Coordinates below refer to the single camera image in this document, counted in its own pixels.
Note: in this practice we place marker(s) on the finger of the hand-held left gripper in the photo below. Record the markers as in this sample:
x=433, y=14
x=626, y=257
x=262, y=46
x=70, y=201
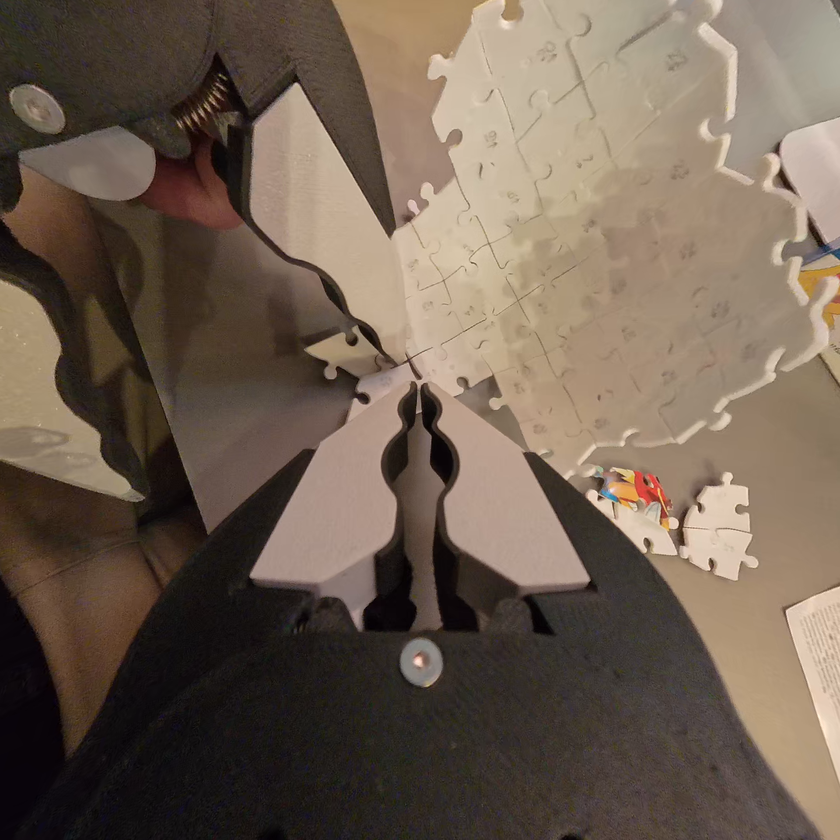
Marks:
x=308, y=190
x=33, y=394

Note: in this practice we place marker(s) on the person's left hand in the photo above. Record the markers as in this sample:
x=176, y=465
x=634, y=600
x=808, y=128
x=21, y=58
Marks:
x=190, y=190

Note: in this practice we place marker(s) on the colourful printed puzzle piece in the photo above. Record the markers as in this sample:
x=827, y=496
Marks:
x=640, y=492

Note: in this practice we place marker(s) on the white puzzle piece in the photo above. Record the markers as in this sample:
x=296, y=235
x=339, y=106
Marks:
x=646, y=535
x=718, y=551
x=380, y=384
x=331, y=351
x=718, y=505

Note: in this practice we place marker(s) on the printed paper leaflet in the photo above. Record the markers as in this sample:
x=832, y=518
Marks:
x=817, y=656

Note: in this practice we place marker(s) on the assembled white puzzle sheet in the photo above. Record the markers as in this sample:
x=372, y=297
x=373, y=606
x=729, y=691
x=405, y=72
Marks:
x=590, y=275

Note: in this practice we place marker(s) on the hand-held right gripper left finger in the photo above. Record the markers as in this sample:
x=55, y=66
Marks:
x=328, y=518

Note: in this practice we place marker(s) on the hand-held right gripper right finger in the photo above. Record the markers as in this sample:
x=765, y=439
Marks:
x=512, y=525

